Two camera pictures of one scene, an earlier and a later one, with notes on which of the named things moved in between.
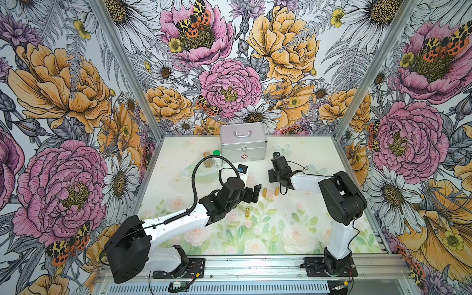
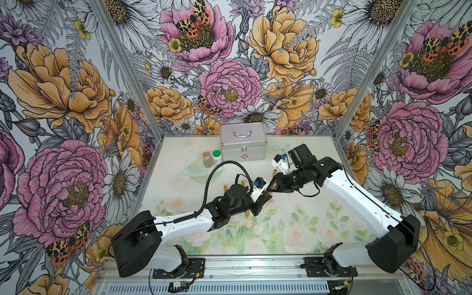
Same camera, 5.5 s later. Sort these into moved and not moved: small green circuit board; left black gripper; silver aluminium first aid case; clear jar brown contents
Moved: left black gripper
Not moved: silver aluminium first aid case; small green circuit board; clear jar brown contents
